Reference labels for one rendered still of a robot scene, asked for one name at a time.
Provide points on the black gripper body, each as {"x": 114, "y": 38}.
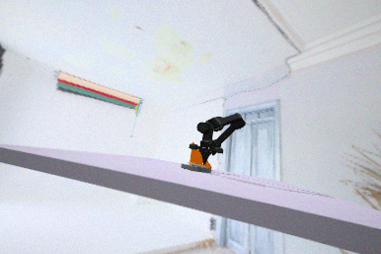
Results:
{"x": 210, "y": 149}

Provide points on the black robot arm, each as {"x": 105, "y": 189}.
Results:
{"x": 217, "y": 124}

